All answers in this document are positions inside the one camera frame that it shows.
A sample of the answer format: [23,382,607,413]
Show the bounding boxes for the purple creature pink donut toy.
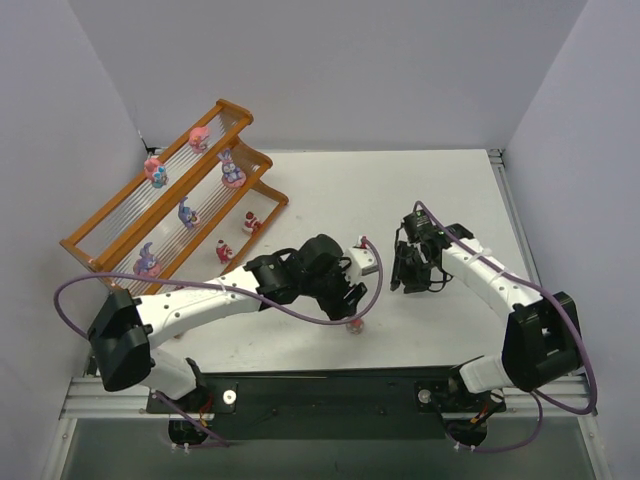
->
[133,242,162,278]

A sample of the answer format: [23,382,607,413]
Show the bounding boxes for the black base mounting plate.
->
[146,367,506,445]

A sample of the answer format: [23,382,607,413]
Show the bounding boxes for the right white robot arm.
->
[390,210,583,394]

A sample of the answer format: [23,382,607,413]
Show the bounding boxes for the pink toy blue glasses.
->
[143,156,168,189]

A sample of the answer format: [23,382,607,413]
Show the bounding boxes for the red pink bear toy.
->
[215,239,235,264]

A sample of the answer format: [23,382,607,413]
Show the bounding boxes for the purple bunny pink ring toy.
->
[217,148,246,189]

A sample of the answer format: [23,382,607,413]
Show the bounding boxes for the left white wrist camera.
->
[344,235,379,283]

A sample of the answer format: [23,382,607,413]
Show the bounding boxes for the pink blob toy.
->
[188,126,210,154]

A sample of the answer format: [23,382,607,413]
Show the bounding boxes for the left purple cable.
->
[53,237,385,449]

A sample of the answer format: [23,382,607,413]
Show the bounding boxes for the purple bunny small toy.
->
[178,196,200,230]

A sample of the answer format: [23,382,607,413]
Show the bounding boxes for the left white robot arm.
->
[87,234,378,400]

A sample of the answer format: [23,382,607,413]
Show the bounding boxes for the red white cake toy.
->
[242,211,262,236]

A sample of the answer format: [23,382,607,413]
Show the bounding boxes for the orange tiered display shelf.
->
[60,99,289,296]

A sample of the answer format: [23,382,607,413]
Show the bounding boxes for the pink toy clear base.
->
[345,319,364,335]

